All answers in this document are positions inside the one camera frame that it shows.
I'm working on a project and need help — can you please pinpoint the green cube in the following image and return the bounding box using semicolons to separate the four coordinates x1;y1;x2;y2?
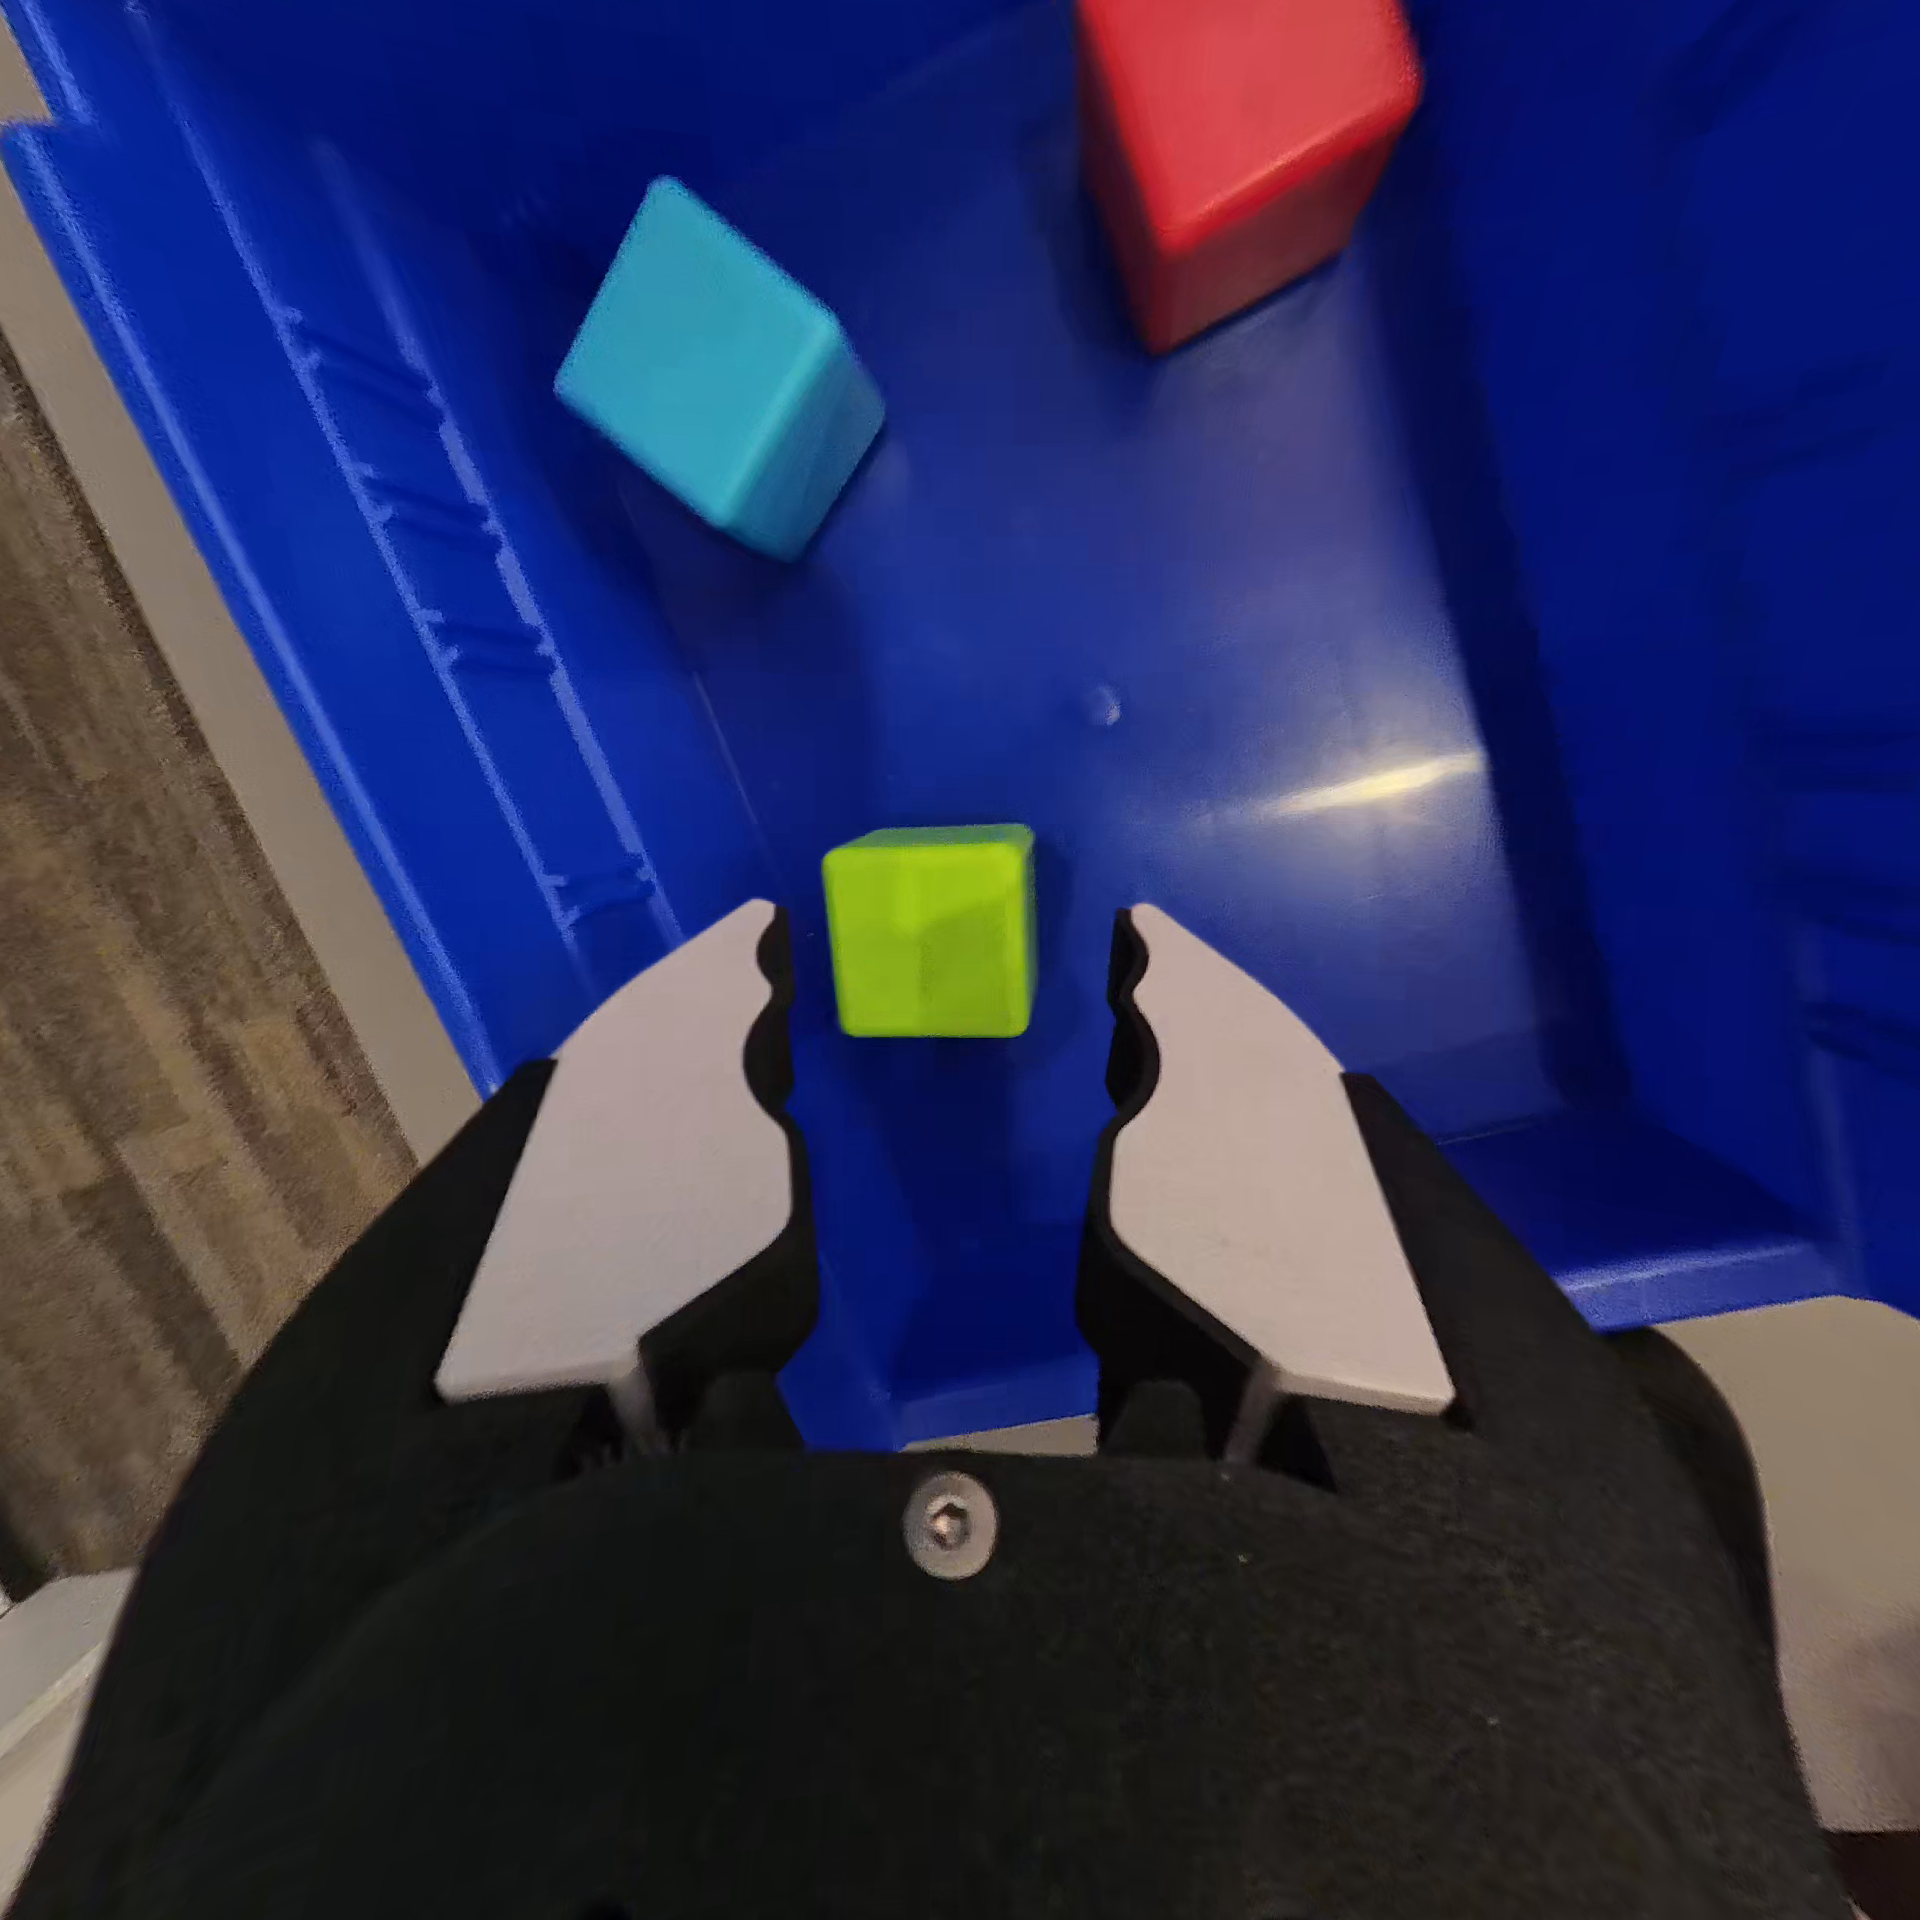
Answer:
823;822;1040;1040

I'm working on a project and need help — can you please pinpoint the light blue cube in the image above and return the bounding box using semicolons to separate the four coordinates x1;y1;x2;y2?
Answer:
551;177;887;565

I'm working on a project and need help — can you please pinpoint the blue plastic bin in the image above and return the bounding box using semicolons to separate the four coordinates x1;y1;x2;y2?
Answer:
0;0;1920;1456

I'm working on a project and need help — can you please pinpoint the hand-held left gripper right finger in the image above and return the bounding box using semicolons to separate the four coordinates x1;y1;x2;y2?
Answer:
1076;904;1456;1465

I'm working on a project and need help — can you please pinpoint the red cube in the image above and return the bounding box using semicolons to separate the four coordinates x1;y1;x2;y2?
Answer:
1076;0;1427;354

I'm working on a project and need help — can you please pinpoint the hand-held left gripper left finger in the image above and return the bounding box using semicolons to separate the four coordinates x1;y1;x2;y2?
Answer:
434;900;823;1465

